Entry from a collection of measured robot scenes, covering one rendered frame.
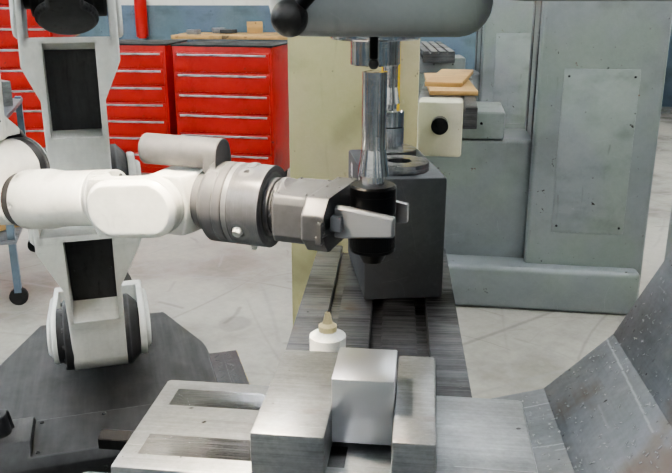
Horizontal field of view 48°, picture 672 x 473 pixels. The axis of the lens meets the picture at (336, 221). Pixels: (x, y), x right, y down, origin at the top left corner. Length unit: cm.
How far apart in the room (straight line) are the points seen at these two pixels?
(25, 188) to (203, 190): 24
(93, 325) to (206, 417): 84
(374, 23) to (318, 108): 186
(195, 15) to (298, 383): 946
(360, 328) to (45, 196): 44
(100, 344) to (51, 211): 69
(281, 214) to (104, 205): 20
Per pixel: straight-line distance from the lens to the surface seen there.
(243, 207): 78
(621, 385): 95
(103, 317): 154
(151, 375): 170
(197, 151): 82
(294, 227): 76
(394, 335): 104
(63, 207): 92
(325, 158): 253
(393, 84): 123
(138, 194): 82
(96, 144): 137
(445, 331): 106
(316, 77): 249
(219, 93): 543
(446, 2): 65
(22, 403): 167
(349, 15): 65
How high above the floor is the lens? 135
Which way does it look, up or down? 17 degrees down
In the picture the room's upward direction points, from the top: straight up
